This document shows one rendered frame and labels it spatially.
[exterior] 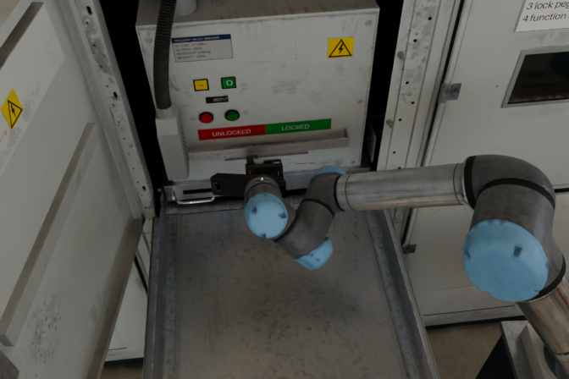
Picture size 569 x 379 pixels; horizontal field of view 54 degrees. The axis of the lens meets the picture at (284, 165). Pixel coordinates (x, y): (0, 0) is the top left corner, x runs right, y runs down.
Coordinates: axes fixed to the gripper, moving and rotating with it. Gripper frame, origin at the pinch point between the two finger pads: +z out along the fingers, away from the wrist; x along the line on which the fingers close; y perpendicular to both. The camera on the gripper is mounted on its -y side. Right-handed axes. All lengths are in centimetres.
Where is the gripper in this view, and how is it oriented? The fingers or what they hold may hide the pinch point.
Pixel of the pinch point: (248, 165)
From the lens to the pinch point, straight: 134.7
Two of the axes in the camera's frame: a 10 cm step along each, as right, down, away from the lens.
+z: -1.0, -2.9, 9.5
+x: -0.6, -9.5, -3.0
